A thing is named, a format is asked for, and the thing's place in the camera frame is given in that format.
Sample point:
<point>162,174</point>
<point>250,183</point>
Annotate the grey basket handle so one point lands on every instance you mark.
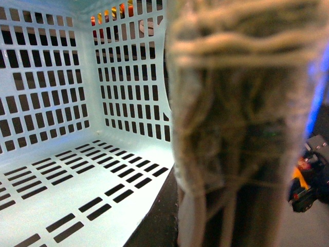
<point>241,97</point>

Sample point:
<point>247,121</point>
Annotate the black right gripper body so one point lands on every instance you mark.
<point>309,182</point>

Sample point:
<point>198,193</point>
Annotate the light blue plastic basket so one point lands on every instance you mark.
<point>86,156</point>

